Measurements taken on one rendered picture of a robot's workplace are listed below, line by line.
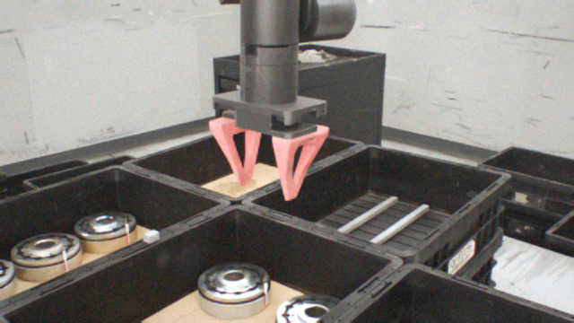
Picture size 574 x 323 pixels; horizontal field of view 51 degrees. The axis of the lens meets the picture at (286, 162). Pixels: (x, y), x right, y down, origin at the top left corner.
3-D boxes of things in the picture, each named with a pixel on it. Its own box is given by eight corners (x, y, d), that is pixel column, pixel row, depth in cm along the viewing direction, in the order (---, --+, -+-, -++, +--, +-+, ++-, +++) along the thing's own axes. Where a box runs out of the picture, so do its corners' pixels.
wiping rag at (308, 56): (308, 65, 247) (308, 57, 246) (271, 60, 262) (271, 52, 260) (351, 57, 267) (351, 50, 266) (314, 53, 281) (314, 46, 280)
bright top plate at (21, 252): (32, 272, 87) (31, 268, 87) (-1, 252, 93) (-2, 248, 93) (92, 248, 95) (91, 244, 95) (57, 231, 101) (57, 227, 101)
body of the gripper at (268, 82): (252, 103, 66) (252, 35, 63) (327, 119, 60) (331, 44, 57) (209, 113, 61) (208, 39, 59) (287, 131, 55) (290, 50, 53)
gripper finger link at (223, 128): (250, 172, 68) (251, 91, 66) (300, 187, 64) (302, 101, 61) (207, 187, 63) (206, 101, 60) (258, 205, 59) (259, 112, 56)
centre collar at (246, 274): (237, 292, 81) (237, 288, 81) (209, 282, 84) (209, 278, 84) (258, 277, 85) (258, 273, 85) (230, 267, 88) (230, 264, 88)
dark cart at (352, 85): (291, 287, 246) (291, 71, 217) (220, 252, 275) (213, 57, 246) (376, 240, 287) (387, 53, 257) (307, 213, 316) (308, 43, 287)
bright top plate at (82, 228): (101, 244, 96) (101, 240, 96) (62, 230, 101) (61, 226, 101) (148, 222, 104) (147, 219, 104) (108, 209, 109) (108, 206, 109)
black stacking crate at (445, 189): (402, 338, 80) (408, 262, 76) (239, 270, 97) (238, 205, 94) (505, 235, 109) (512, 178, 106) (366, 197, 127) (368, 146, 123)
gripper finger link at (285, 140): (274, 179, 66) (276, 96, 63) (327, 195, 62) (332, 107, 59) (232, 196, 61) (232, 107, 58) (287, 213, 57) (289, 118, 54)
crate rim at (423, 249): (407, 275, 77) (409, 259, 76) (236, 216, 94) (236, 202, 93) (512, 187, 106) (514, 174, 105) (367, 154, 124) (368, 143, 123)
